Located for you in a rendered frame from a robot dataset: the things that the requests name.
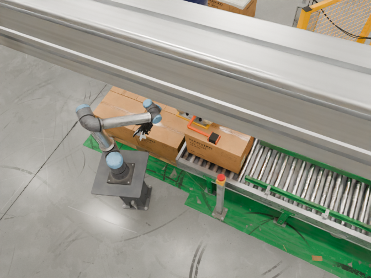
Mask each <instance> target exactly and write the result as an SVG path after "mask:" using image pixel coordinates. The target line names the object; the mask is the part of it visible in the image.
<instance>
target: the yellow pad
mask: <svg viewBox="0 0 371 278"><path fill-rule="evenodd" d="M189 115H190V114H189V113H186V112H184V113H183V114H181V113H179V112H178V113H177V114H176V116H177V117H180V118H181V119H184V120H186V121H189V122H190V120H191V119H190V118H189V117H188V116H189ZM204 120H205V119H202V118H200V117H198V118H197V120H196V121H195V120H194V121H193V122H192V123H193V124H195V125H198V126H200V127H202V128H204V129H206V130H207V129H208V128H209V126H210V125H211V124H210V125H209V124H203V121H204Z"/></svg>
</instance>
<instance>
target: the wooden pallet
mask: <svg viewBox="0 0 371 278"><path fill-rule="evenodd" d="M106 133H107V132H106ZM107 135H108V136H109V137H112V138H113V139H114V140H116V141H118V142H120V143H123V144H125V145H127V146H129V147H132V148H134V149H136V150H138V151H144V152H149V155H150V156H153V157H155V158H157V159H160V160H162V161H164V162H166V163H169V164H171V165H173V166H176V167H177V164H176V162H175V161H172V160H170V159H168V158H165V157H163V156H161V155H159V154H156V153H153V152H151V151H149V150H147V149H144V148H142V147H140V146H137V145H135V144H133V143H130V142H128V141H126V140H123V139H121V138H118V137H116V136H114V135H111V134H109V133H107Z"/></svg>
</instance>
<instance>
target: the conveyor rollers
mask: <svg viewBox="0 0 371 278"><path fill-rule="evenodd" d="M258 142H259V139H257V138H255V140H254V142H253V145H252V147H251V149H250V151H249V153H248V155H247V157H246V160H245V162H244V164H243V166H242V168H241V171H240V173H239V175H238V177H237V179H236V181H238V182H241V180H242V178H243V176H244V174H245V171H246V169H247V167H248V165H249V162H250V160H251V158H252V156H253V153H254V151H255V149H256V147H257V144H258ZM264 149H265V146H263V145H261V147H260V149H259V151H258V153H257V156H256V158H255V161H254V162H253V165H252V168H251V170H250V172H249V174H248V176H250V177H253V175H254V173H255V171H256V168H257V166H258V164H259V161H260V159H261V156H262V154H263V151H264ZM273 150H274V149H271V148H269V150H268V152H267V154H266V157H265V159H264V161H263V164H262V166H261V169H260V171H259V173H258V176H257V179H258V180H260V181H261V180H262V177H263V175H264V172H265V170H266V167H267V165H268V162H269V160H270V158H271V155H272V153H273ZM189 154H190V153H189V152H188V151H187V150H186V152H185V154H184V156H183V157H182V158H183V159H185V160H187V158H188V156H189ZM281 154H282V152H279V151H277V153H276V155H275V158H274V161H273V163H272V166H271V168H270V170H269V173H268V175H267V178H266V181H265V183H267V184H270V182H271V179H272V176H273V174H274V171H275V169H276V166H277V164H278V161H279V159H280V156H281ZM289 157H290V155H288V154H285V157H284V159H283V162H282V165H281V167H280V170H279V172H278V175H277V178H276V180H275V183H274V186H275V187H277V188H278V187H279V184H280V181H281V179H282V176H283V174H284V171H285V168H286V166H287V163H288V160H289ZM196 158H197V156H196V155H192V157H191V159H190V162H192V163H194V161H195V159H196ZM203 162H204V159H202V158H200V159H199V161H198V163H197V165H199V166H202V164H203ZM297 162H298V158H295V157H294V158H293V161H292V164H291V166H290V169H289V172H288V175H287V178H286V180H285V183H284V185H283V188H282V190H285V191H287V190H288V187H289V184H290V181H291V179H292V176H293V173H294V171H295V167H296V165H297ZM211 164H212V162H210V161H207V163H206V165H205V168H206V169H209V168H210V166H211ZM306 164H307V162H306V161H302V163H301V166H300V169H299V172H298V174H297V177H296V180H295V183H294V186H293V189H292V191H291V193H292V194H294V195H296V193H297V191H298V188H299V185H300V182H301V179H302V176H303V174H304V170H305V167H306ZM315 167H316V165H314V164H311V166H310V169H309V172H308V175H307V177H306V181H305V184H304V187H303V190H302V192H301V195H300V197H302V198H304V199H305V198H306V194H307V192H308V189H309V186H310V182H311V179H312V176H313V173H314V170H315ZM218 169H219V165H215V166H214V168H213V170H212V171H214V172H217V171H218ZM324 170H325V168H323V167H320V169H319V172H318V174H317V177H316V181H315V184H314V187H313V190H312V193H311V196H310V200H309V201H312V202H314V203H315V199H316V196H317V192H318V190H319V187H320V183H321V180H322V176H323V174H324ZM333 174H334V172H333V171H331V170H329V171H328V175H327V178H326V181H325V185H324V189H323V191H322V195H321V198H320V202H319V205H321V206H324V205H325V201H326V198H327V194H328V191H329V188H330V185H331V181H332V177H333ZM234 175H235V173H234V172H232V171H231V172H230V174H229V176H228V178H230V179H233V177H234ZM342 178H343V175H342V174H338V175H337V179H336V183H335V187H334V189H333V193H332V196H331V200H330V204H329V207H328V209H331V210H334V208H335V204H336V200H337V197H338V193H339V190H340V186H341V182H342ZM352 180H353V179H352V178H349V177H347V180H346V184H345V187H344V191H343V195H342V199H341V203H340V207H339V209H338V212H339V213H341V214H344V211H345V208H346V203H347V199H348V195H349V191H350V188H351V184H352ZM361 186H362V182H361V181H357V182H356V186H355V189H354V193H353V197H352V202H351V206H350V209H349V213H348V217H351V218H353V219H354V214H355V211H356V207H357V202H358V198H359V194H360V191H361ZM370 193H371V185H368V184H366V187H365V192H364V196H363V201H362V205H361V210H360V213H359V218H358V221H361V222H363V223H364V220H365V215H366V211H367V207H368V202H369V198H370Z"/></svg>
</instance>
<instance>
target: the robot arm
mask: <svg viewBox="0 0 371 278"><path fill-rule="evenodd" d="M143 107H144V108H145V109H146V111H147V113H140V114H133V115H125V116H118V117H110V118H106V119H100V118H99V117H95V115H94V114H93V112H92V111H91V107H90V106H89V105H87V104H82V105H80V106H78V107H77V108H76V114H77V116H78V119H79V122H80V124H81V126H82V127H83V128H85V129H86V130H88V131H89V132H90V133H91V134H92V136H93V137H94V138H95V139H96V141H97V142H98V143H99V148H100V149H101V151H102V152H103V154H104V156H105V159H106V161H107V165H108V166H109V168H110V174H111V176H112V177H113V178H114V179H116V180H122V179H125V178H126V177H127V176H128V175H129V172H130V168H129V166H128V165H127V164H126V163H125V162H124V160H123V157H122V155H121V153H120V151H119V149H118V146H117V144H116V141H115V140H114V139H113V138H112V137H109V136H108V135H107V133H106V132H105V131H104V129H111V128H115V127H122V126H129V125H137V126H139V125H141V126H140V127H139V128H138V129H137V130H136V132H135V133H134V135H133V137H134V136H135V135H137V136H140V141H141V139H142V138H144V139H146V136H145V134H147V135H149V134H148V132H150V131H151V128H152V126H153V124H157V123H159V122H160V121H161V120H162V117H161V114H160V112H161V110H162V108H161V107H160V106H159V105H157V104H155V103H154V102H153V101H152V100H151V99H146V100H145V101H144V102H143ZM140 133H141V134H140Z"/></svg>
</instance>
